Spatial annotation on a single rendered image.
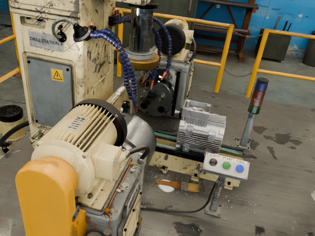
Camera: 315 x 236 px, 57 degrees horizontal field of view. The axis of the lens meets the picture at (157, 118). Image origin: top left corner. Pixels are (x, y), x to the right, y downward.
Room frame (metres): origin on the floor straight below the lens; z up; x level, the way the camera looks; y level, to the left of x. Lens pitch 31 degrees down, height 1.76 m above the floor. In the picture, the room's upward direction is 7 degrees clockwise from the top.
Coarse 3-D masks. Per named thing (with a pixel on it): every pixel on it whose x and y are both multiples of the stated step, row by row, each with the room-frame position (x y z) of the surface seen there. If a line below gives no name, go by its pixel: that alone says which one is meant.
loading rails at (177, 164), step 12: (156, 132) 1.26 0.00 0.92; (168, 132) 1.26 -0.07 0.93; (168, 144) 1.22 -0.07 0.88; (156, 156) 1.13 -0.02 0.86; (168, 156) 1.12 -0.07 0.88; (180, 156) 1.11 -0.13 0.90; (192, 156) 1.10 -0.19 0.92; (204, 156) 1.09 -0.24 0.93; (228, 156) 1.17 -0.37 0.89; (240, 156) 1.15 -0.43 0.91; (168, 168) 1.12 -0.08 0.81; (180, 168) 1.11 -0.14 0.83; (192, 168) 1.10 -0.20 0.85; (216, 180) 1.07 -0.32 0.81; (228, 180) 1.06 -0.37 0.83
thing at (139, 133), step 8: (128, 120) 0.95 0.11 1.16; (136, 120) 0.97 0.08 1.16; (128, 128) 0.90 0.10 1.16; (136, 128) 0.92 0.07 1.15; (144, 128) 0.95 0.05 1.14; (128, 136) 0.86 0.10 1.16; (136, 136) 0.88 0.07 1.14; (144, 136) 0.91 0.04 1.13; (152, 136) 0.96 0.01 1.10; (128, 144) 0.84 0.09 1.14; (136, 144) 0.85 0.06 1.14; (144, 144) 0.88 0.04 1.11; (152, 144) 0.93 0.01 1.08; (152, 152) 0.92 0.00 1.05; (144, 168) 0.83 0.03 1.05
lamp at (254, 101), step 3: (252, 96) 1.41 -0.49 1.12; (252, 99) 1.40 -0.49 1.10; (255, 99) 1.39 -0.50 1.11; (258, 99) 1.38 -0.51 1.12; (261, 99) 1.39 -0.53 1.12; (252, 102) 1.40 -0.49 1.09; (255, 102) 1.39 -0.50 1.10; (258, 102) 1.38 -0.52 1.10; (261, 102) 1.39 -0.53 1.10; (255, 105) 1.38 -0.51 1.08; (258, 105) 1.38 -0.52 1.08
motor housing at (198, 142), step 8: (208, 120) 1.13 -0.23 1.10; (216, 120) 1.14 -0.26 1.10; (224, 120) 1.14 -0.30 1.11; (184, 128) 1.11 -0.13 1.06; (200, 128) 1.11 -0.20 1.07; (208, 128) 1.11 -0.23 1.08; (216, 128) 1.11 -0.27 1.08; (224, 128) 1.11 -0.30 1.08; (184, 136) 1.10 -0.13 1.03; (192, 136) 1.09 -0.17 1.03; (200, 136) 1.08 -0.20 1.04; (216, 136) 1.08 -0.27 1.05; (184, 144) 1.09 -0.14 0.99; (192, 144) 1.08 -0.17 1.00; (200, 144) 1.08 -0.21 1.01; (208, 144) 1.07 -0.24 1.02; (216, 144) 1.06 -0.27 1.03; (200, 152) 1.11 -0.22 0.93; (216, 152) 1.07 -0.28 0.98
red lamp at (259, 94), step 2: (254, 88) 1.42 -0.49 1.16; (254, 90) 1.41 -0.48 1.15; (256, 90) 1.39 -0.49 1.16; (258, 90) 1.39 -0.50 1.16; (254, 92) 1.40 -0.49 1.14; (256, 92) 1.39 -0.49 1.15; (258, 92) 1.39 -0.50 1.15; (260, 92) 1.38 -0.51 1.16; (262, 92) 1.38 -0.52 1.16; (264, 92) 1.39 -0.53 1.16; (254, 94) 1.40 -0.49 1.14; (256, 94) 1.39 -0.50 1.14; (258, 94) 1.39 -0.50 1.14; (260, 94) 1.38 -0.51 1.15; (262, 94) 1.38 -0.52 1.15; (264, 94) 1.40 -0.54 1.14; (254, 96) 1.40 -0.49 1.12; (256, 96) 1.39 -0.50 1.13; (258, 96) 1.38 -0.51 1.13; (260, 96) 1.38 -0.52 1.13; (262, 96) 1.39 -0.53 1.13; (258, 98) 1.38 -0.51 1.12; (260, 98) 1.38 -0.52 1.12; (262, 98) 1.39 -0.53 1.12
